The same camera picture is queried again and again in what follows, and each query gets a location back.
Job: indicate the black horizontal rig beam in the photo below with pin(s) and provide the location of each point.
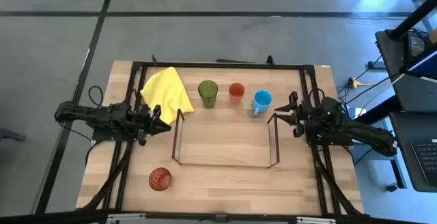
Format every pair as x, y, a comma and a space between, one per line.
177, 216

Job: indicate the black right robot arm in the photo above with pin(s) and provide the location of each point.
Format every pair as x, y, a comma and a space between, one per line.
362, 132

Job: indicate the silver rig bracket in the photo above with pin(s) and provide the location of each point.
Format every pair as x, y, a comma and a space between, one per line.
126, 219
315, 220

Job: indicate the black equipment cart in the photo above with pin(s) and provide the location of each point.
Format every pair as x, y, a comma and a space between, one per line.
409, 91

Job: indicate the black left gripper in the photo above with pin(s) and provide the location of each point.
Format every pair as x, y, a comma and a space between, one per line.
143, 121

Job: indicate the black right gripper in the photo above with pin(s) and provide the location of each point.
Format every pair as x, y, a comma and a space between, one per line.
302, 114

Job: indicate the blue mug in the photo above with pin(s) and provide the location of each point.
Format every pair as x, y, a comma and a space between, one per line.
262, 101

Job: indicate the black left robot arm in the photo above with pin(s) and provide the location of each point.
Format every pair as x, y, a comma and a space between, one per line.
85, 114

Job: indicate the red faceted translucent cup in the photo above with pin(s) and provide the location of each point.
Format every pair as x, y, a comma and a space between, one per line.
159, 179

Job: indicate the green faceted plastic cup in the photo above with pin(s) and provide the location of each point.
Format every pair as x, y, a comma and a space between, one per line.
208, 94

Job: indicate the orange matte plastic cup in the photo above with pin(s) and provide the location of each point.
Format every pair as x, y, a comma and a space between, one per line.
236, 92

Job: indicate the power strip with yellow plug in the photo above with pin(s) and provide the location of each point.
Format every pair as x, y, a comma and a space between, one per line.
352, 82

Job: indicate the wooden shelf with black frame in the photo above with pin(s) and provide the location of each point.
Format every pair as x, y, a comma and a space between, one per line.
225, 142

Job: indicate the yellow cloth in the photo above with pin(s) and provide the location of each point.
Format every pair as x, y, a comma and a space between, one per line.
167, 91

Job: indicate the dark laptop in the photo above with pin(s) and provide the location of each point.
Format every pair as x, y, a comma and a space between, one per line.
426, 159

